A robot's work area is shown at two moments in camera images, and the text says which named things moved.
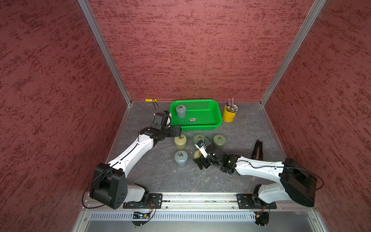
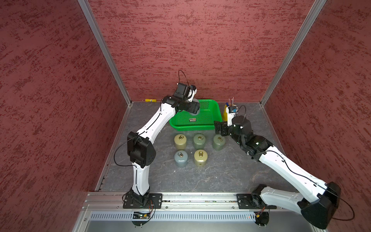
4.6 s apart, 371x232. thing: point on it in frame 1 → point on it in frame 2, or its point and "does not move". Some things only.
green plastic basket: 201,114 does not move
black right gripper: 203,160 → 224,124
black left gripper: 178,131 → 193,108
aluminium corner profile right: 315,10 does not move
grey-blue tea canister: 181,158 does not move
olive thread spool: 180,142 does not move
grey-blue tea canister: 181,111 → 196,100
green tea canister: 219,140 does not move
